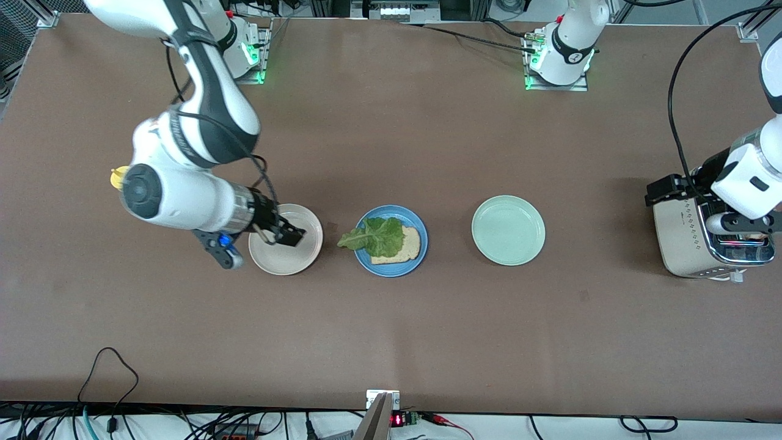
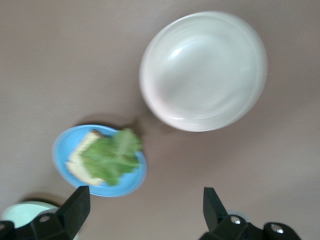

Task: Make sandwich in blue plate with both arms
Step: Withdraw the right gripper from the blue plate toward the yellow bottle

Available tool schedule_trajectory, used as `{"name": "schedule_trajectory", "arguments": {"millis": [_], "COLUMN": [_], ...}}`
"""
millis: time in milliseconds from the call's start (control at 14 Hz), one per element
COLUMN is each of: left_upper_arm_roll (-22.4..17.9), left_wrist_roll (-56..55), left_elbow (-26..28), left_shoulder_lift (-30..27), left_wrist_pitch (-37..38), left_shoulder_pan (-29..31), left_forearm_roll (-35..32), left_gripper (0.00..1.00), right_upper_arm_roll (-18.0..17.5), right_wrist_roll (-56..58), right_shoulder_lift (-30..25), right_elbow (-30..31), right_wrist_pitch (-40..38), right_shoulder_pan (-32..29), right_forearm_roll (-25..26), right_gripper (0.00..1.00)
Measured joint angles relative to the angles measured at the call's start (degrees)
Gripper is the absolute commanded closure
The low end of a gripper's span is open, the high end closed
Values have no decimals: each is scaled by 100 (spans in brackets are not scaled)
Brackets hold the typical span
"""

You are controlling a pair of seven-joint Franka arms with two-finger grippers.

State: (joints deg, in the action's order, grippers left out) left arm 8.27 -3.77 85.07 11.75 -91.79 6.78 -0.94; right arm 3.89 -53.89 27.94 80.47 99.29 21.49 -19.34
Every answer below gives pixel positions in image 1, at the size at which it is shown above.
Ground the green lettuce leaf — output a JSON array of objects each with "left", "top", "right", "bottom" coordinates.
[{"left": 337, "top": 217, "right": 406, "bottom": 259}]

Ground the bread slice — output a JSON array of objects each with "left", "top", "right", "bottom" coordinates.
[{"left": 370, "top": 226, "right": 422, "bottom": 265}]

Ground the beige round plate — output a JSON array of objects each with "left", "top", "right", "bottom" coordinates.
[{"left": 248, "top": 203, "right": 324, "bottom": 276}]

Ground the blue round plate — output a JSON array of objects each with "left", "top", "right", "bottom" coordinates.
[{"left": 353, "top": 205, "right": 429, "bottom": 278}]

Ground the pale green round plate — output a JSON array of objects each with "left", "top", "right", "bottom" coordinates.
[{"left": 471, "top": 195, "right": 546, "bottom": 266}]

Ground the cream two-slot toaster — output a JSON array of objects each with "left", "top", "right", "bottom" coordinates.
[{"left": 652, "top": 177, "right": 777, "bottom": 283}]

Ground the red clip lead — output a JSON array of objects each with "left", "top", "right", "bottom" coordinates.
[{"left": 422, "top": 412, "right": 474, "bottom": 440}]

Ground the grey equipment box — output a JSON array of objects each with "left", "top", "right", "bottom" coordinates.
[{"left": 351, "top": 0, "right": 442, "bottom": 23}]

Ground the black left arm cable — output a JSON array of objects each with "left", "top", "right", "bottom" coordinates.
[{"left": 667, "top": 3, "right": 782, "bottom": 196}]

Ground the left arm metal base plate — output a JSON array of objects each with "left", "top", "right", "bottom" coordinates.
[{"left": 521, "top": 29, "right": 590, "bottom": 92}]

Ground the aluminium frame profile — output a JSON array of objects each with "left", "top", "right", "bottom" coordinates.
[{"left": 736, "top": 0, "right": 782, "bottom": 42}]

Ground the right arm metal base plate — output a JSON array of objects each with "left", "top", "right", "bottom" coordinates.
[{"left": 235, "top": 17, "right": 273, "bottom": 85}]

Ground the white metal bracket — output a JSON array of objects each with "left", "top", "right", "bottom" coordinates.
[{"left": 366, "top": 389, "right": 401, "bottom": 410}]

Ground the grey metal camera post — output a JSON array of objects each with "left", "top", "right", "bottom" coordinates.
[{"left": 353, "top": 392, "right": 393, "bottom": 440}]

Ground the black looped cable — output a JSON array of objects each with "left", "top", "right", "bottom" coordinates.
[{"left": 76, "top": 346, "right": 140, "bottom": 419}]

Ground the black coiled cable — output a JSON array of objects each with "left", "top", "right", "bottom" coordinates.
[{"left": 619, "top": 415, "right": 679, "bottom": 434}]

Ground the black table cable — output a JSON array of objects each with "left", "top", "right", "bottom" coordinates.
[{"left": 400, "top": 22, "right": 537, "bottom": 54}]

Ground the aluminium corner bracket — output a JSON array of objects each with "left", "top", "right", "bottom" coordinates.
[{"left": 35, "top": 0, "right": 60, "bottom": 28}]

